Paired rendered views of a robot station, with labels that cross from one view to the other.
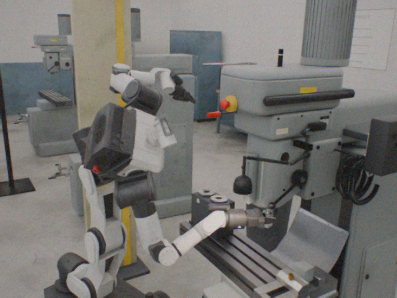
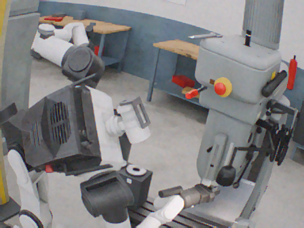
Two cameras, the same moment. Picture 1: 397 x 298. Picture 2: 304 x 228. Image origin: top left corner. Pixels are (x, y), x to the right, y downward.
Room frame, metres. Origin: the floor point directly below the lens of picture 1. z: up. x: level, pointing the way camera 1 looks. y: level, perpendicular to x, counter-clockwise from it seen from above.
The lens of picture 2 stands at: (0.56, 0.64, 2.12)
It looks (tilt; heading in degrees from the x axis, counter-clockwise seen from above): 23 degrees down; 330
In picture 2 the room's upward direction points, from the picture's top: 10 degrees clockwise
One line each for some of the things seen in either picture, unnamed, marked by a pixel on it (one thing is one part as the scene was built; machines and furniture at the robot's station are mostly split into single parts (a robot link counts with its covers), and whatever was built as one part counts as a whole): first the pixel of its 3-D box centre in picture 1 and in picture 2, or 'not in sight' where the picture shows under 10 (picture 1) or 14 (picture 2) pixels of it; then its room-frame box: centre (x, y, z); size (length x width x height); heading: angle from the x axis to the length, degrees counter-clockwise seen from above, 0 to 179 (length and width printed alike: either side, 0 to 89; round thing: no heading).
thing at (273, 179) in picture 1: (272, 168); (227, 144); (1.58, -0.31, 1.47); 0.21 x 0.19 x 0.32; 32
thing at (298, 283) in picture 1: (292, 281); not in sight; (1.35, -0.38, 1.08); 0.12 x 0.06 x 0.04; 31
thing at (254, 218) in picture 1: (247, 219); (195, 196); (1.57, -0.21, 1.24); 0.13 x 0.12 x 0.10; 9
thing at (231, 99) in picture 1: (230, 103); (222, 87); (1.46, -0.11, 1.76); 0.06 x 0.02 x 0.06; 32
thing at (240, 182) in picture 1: (243, 183); (226, 174); (1.37, -0.16, 1.48); 0.07 x 0.07 x 0.06
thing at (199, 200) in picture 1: (212, 211); (123, 182); (1.94, -0.07, 1.09); 0.22 x 0.12 x 0.20; 39
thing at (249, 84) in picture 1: (280, 86); (245, 63); (1.59, -0.31, 1.81); 0.47 x 0.26 x 0.16; 122
